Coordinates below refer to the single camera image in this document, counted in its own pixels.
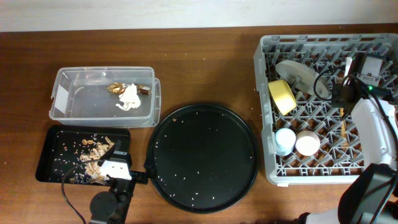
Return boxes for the grey dishwasher rack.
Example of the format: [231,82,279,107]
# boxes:
[254,34,397,186]

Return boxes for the white tissue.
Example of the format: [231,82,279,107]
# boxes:
[115,84,141,111]

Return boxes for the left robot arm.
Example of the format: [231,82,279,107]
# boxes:
[90,141,157,223]

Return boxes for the round black serving tray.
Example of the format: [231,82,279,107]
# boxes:
[146,104,258,213]

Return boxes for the pink cup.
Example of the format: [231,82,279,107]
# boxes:
[295,131,320,156]

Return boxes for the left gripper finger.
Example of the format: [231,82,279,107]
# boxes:
[144,157,155,179]
[101,140,121,161]

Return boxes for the gold foil wrapper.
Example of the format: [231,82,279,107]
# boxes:
[106,83,152,95]

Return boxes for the blue cup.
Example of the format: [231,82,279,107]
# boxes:
[275,128,296,156]

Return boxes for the grey plate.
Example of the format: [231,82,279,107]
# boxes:
[275,60,330,99]

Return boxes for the clear plastic bin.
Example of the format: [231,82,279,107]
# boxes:
[49,67,161,128]

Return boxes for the yellow bowl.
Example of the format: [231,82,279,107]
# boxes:
[268,80,297,115]

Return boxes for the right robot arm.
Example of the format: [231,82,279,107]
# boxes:
[297,53,397,224]

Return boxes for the wooden chopstick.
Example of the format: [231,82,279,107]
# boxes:
[340,108,346,139]

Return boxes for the food scraps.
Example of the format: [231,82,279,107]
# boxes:
[52,136,116,185]

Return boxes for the black rectangular tray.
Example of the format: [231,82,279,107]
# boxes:
[35,125,131,183]

